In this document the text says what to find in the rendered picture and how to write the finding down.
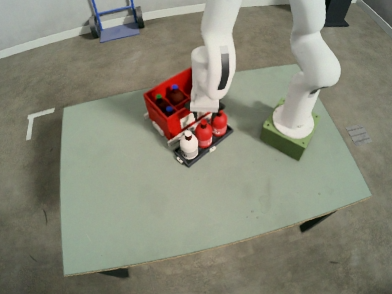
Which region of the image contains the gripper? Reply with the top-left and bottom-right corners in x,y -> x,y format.
184,87 -> 225,122

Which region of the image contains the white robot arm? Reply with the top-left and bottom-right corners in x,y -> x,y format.
190,0 -> 340,138

